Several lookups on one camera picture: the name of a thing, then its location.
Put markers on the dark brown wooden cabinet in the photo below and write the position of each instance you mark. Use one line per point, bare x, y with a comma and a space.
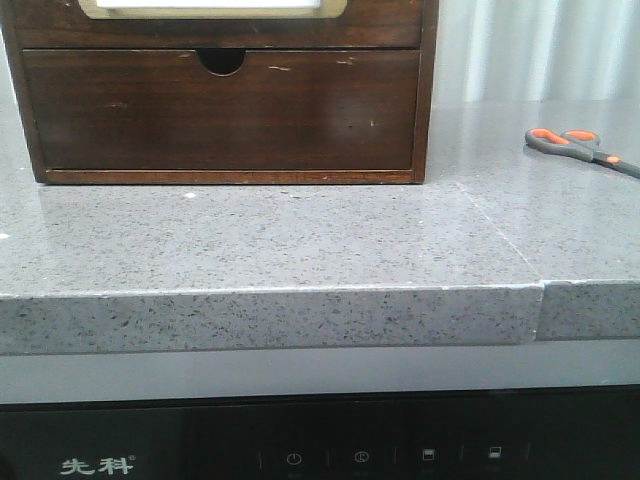
223, 62

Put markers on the grey orange handled scissors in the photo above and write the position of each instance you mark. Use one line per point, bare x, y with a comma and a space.
578, 144

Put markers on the black appliance control panel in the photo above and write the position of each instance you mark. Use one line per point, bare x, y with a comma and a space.
548, 433

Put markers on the white corrugated back panel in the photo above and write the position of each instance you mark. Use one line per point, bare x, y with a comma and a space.
516, 51

